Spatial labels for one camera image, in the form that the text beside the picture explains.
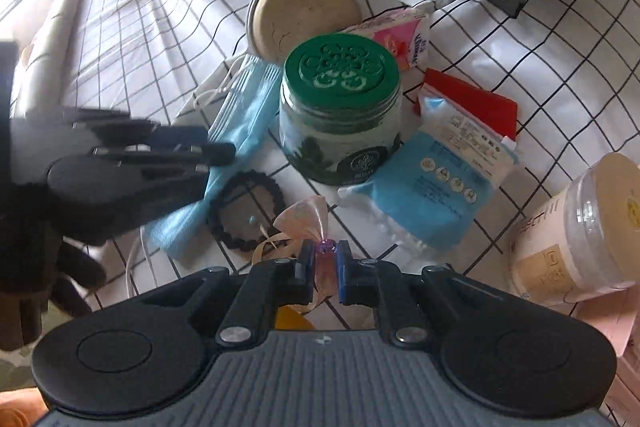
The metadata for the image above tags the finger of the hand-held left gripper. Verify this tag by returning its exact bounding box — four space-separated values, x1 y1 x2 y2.
90 143 236 168
65 107 208 148

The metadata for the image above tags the yellow round object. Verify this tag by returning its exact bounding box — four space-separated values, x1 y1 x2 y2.
276 306 312 333

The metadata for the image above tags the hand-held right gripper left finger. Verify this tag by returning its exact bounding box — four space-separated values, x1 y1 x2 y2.
142 241 317 352

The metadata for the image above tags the blue cotton swab packet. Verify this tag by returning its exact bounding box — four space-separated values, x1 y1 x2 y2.
337 132 493 253

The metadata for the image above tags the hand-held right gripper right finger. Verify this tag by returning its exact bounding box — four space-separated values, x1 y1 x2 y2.
337 241 506 350

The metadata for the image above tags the white checkered cloth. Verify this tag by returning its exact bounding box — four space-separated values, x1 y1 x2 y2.
10 0 640 358

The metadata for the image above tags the green lid glass jar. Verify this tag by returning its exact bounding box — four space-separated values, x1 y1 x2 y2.
279 36 403 185

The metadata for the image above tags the pink ribbon bow hair tie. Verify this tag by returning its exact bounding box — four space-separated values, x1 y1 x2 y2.
255 197 333 308

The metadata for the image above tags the pink cardboard box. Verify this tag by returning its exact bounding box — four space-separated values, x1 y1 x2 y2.
575 287 640 360

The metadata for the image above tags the pink tissue packet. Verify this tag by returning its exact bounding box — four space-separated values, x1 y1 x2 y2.
342 4 433 72

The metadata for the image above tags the beige cushion roll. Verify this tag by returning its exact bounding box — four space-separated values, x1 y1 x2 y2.
0 0 97 118

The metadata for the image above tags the red flat packet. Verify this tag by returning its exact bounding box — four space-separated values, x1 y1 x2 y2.
422 69 518 140

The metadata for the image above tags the white printed packet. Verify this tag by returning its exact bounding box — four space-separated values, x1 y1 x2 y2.
415 89 521 188

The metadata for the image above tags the cream round container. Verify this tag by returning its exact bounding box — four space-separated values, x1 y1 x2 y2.
510 152 640 308

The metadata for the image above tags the person's left hand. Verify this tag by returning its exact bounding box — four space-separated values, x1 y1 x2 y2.
0 182 108 353

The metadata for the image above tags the blue face mask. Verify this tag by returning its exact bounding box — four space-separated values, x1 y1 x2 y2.
127 54 283 303

